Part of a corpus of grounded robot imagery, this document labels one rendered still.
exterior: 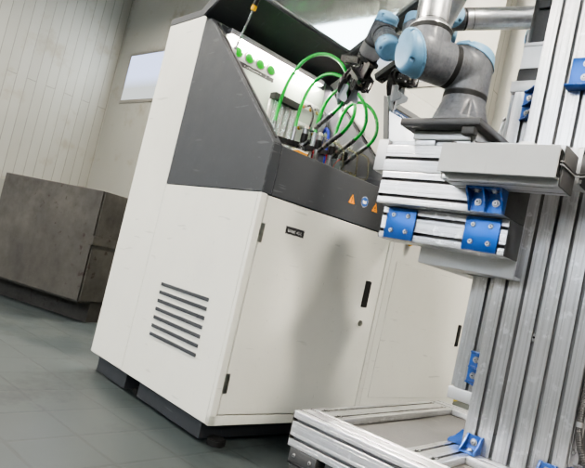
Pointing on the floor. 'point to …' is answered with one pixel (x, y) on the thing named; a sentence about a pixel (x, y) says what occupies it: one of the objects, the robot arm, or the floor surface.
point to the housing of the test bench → (147, 197)
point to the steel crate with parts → (54, 244)
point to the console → (411, 304)
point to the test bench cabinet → (201, 311)
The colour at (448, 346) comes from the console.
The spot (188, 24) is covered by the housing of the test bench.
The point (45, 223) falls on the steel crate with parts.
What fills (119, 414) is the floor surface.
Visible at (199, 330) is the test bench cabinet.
